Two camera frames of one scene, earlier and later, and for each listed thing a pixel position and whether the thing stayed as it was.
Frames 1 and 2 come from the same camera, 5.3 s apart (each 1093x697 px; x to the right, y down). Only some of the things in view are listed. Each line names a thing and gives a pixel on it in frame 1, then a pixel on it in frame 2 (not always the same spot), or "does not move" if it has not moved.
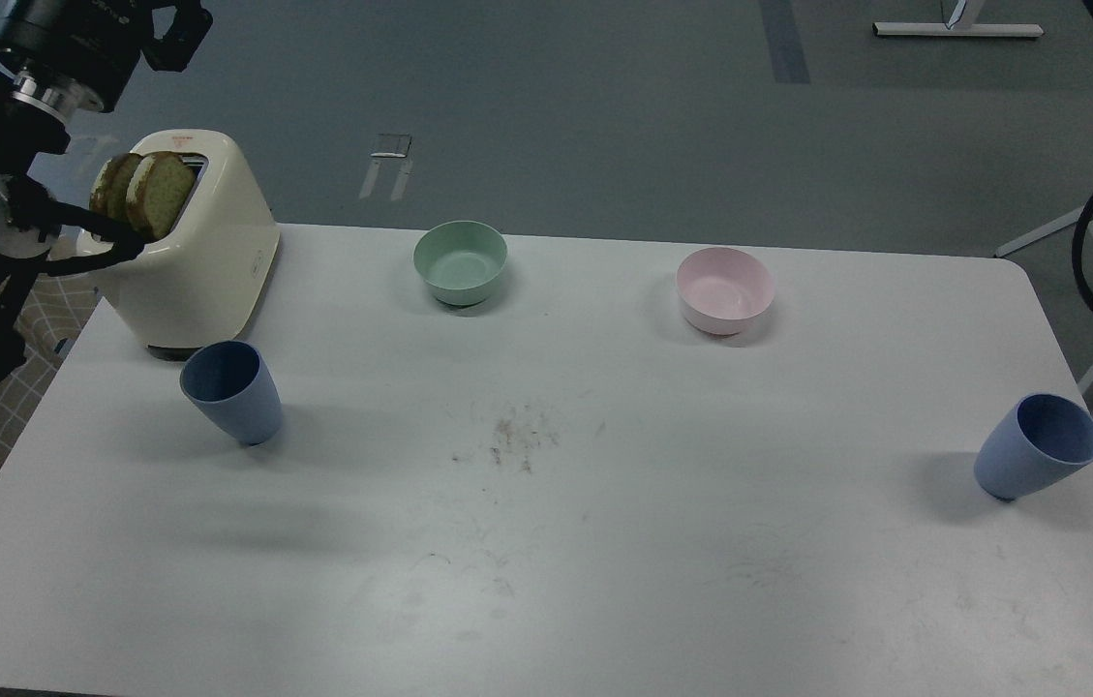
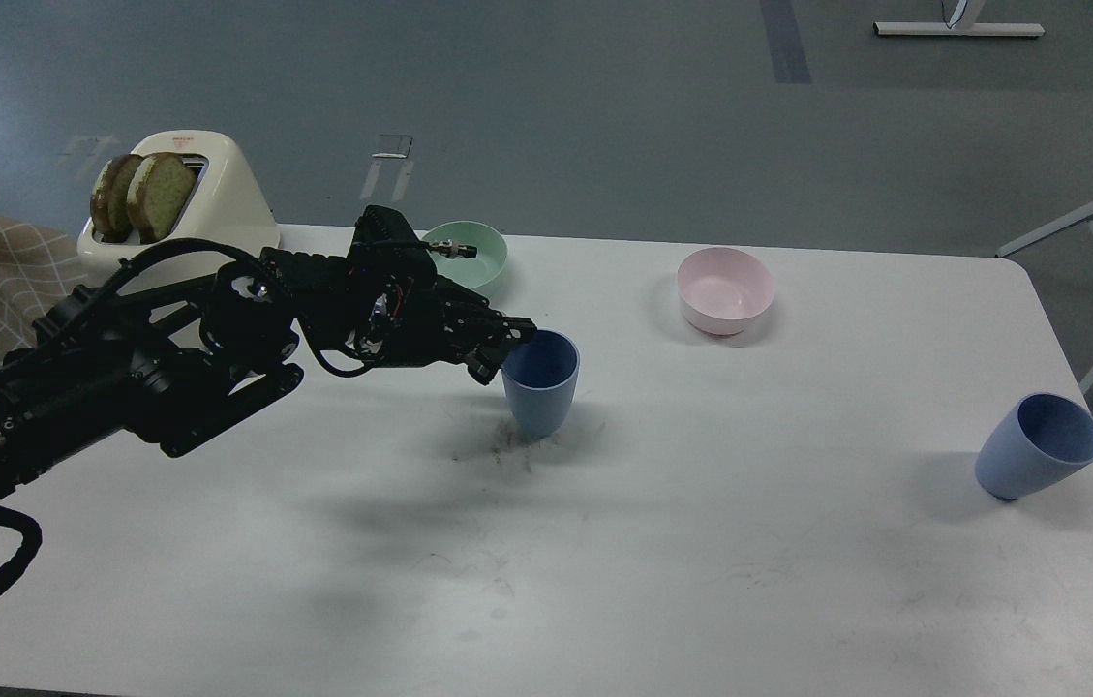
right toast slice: (159, 190) does not move
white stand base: (957, 29) does not move
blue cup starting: (1044, 439) does not move
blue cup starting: (228, 382) -> (540, 376)
